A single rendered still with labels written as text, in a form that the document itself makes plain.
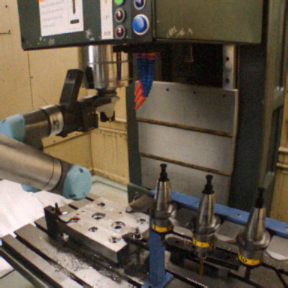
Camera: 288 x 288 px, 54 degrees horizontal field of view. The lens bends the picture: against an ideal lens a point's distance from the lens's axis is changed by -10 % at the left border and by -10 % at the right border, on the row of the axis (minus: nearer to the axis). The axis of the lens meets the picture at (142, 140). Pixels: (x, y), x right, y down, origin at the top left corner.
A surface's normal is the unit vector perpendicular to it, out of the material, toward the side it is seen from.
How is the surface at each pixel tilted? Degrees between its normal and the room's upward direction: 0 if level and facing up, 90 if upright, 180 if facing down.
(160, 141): 89
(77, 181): 90
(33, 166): 86
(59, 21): 90
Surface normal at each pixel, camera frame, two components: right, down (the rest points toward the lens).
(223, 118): -0.62, 0.26
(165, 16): 0.79, 0.17
